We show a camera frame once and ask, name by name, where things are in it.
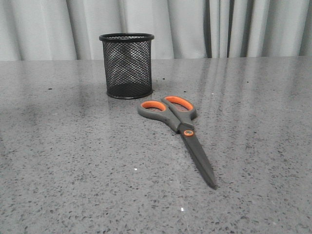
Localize grey curtain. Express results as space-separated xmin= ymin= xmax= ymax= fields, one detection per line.
xmin=0 ymin=0 xmax=312 ymax=61

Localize grey orange scissors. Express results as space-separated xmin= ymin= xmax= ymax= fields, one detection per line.
xmin=137 ymin=96 xmax=217 ymax=189

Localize black mesh pen cup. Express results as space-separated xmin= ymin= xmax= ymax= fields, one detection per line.
xmin=99 ymin=33 xmax=155 ymax=99

